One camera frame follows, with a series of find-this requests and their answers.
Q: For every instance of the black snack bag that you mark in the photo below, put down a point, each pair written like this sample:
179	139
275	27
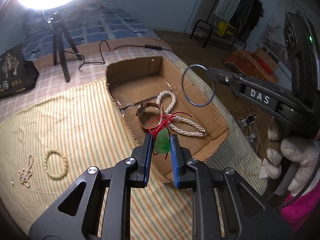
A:
17	74

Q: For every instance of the yellow striped cloth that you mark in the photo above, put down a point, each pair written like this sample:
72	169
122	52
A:
46	146

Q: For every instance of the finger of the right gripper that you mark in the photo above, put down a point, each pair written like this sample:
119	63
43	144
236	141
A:
222	76

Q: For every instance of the pink sleeve forearm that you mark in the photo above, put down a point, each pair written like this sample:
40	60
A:
297	212

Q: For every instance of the brown cardboard box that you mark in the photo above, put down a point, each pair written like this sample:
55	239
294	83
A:
157	79

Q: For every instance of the dark hanging clothes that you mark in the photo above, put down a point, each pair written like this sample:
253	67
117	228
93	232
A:
246	18

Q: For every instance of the black clothes rack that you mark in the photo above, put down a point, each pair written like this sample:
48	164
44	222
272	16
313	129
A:
205	30

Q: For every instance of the folded floral quilt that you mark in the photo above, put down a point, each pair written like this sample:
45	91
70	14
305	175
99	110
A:
82	2

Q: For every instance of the landscape wall painting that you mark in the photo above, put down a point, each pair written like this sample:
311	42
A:
273	35

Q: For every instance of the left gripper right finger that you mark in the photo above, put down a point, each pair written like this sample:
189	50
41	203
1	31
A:
225	206

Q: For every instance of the beige checkered blanket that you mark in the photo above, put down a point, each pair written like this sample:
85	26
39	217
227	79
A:
51	79

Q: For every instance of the blue patterned bed sheet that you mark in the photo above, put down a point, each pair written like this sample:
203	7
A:
102	24

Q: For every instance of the yellow black box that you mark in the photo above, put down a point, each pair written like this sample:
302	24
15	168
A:
225	29

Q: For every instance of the right white gloved hand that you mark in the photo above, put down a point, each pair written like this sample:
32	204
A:
295	149

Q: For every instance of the thin blue bangle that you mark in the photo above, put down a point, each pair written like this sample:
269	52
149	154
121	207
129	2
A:
194	89

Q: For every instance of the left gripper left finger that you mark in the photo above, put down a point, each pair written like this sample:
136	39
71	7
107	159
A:
97	204

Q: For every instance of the red cord jade pendant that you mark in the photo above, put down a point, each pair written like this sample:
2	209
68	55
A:
159	129

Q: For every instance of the black tripod stand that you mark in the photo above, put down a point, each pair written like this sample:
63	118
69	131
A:
59	32

